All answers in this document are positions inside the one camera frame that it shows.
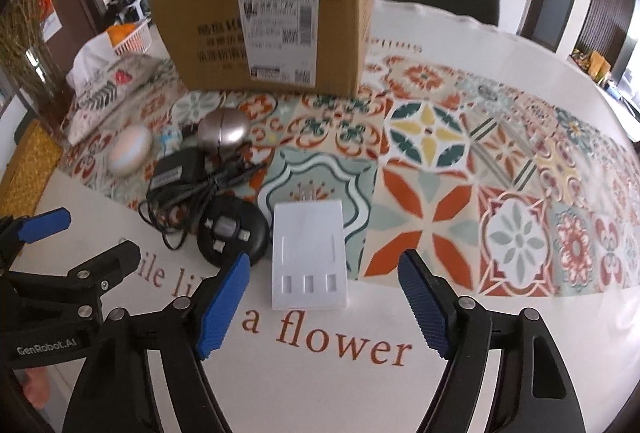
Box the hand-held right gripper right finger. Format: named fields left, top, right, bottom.
left=398, top=249, right=587, bottom=433

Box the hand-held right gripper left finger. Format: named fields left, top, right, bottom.
left=62, top=252, right=251, bottom=433

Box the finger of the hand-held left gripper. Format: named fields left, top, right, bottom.
left=0, top=240, right=143, bottom=331
left=0, top=208, right=72, bottom=264

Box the black round charging dock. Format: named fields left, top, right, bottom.
left=197, top=198, right=271, bottom=269

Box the white rectangular plastic device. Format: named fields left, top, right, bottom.
left=270, top=200, right=349, bottom=310

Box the white egg-shaped device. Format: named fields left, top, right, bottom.
left=109, top=126, right=153, bottom=177

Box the black power adapter with cable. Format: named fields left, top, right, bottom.
left=137, top=140, right=271, bottom=251

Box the silver egg-shaped gadget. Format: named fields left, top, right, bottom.
left=197, top=108, right=249, bottom=152

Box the brown cardboard box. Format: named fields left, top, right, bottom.
left=151, top=0, right=376, bottom=96

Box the woven yellow placemat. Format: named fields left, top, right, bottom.
left=0, top=120, right=64, bottom=220

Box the leaf print fabric tissue pouch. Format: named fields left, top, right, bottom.
left=62, top=36, right=190, bottom=147

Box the tile print tablecloth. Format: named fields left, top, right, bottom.
left=0, top=0, right=640, bottom=433

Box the dried flower bouquet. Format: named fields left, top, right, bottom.
left=0, top=6, right=67, bottom=116

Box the white plastic fruit basket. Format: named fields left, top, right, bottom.
left=106, top=20, right=154, bottom=57

